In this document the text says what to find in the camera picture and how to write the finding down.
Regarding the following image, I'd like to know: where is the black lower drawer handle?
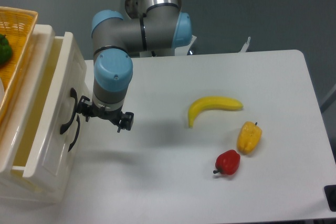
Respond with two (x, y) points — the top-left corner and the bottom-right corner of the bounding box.
(68, 115), (81, 152)

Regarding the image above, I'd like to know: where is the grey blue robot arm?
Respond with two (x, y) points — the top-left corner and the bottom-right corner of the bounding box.
(78, 0), (192, 130)

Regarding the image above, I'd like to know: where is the yellow toy banana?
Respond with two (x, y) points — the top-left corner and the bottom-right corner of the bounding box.
(187, 96), (244, 128)

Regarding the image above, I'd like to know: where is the white bracket behind table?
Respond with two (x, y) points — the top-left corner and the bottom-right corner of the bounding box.
(239, 36), (251, 53)

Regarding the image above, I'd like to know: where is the red toy pepper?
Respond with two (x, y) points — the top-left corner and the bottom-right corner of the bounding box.
(213, 150), (240, 175)

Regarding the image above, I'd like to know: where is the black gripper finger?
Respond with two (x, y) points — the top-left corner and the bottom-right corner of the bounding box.
(117, 112), (134, 133)
(78, 95), (92, 122)

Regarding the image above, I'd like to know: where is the white drawer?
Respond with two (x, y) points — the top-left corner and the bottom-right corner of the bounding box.
(14, 32), (89, 193)

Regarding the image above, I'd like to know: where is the green toy pepper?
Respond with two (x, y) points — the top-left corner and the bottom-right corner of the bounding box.
(0, 34), (13, 64)

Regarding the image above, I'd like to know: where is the yellow woven basket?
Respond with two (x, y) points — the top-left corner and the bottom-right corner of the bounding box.
(1, 6), (38, 120)

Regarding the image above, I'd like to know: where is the white drawer cabinet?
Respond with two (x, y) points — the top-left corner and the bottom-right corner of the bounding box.
(0, 24), (73, 204)

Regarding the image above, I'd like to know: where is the yellow toy pepper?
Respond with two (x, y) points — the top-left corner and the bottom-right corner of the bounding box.
(237, 121), (263, 154)

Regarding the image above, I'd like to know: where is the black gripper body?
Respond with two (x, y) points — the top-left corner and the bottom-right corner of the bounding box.
(90, 103), (122, 124)

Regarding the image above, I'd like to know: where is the black corner object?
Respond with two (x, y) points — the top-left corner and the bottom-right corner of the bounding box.
(324, 185), (336, 212)

